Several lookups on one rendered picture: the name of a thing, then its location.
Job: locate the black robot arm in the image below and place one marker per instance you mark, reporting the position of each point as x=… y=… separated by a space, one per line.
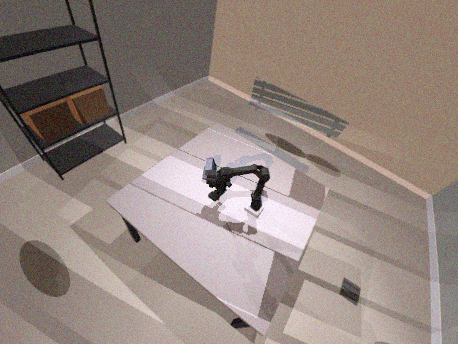
x=226 y=173

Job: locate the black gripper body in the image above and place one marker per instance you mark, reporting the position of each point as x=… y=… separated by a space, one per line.
x=215 y=195

